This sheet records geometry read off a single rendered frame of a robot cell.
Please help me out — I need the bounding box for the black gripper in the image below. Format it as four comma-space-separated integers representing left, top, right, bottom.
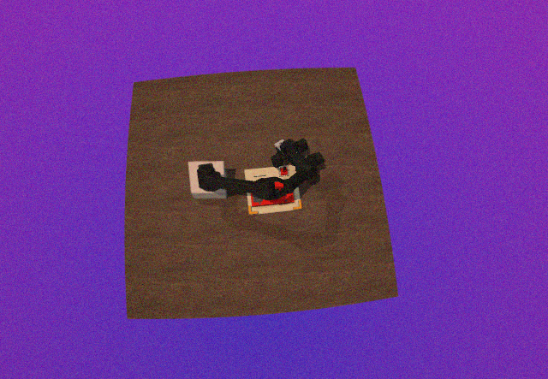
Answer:
271, 138, 308, 168

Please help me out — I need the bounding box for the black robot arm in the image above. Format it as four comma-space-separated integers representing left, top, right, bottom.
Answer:
197, 139, 324, 200

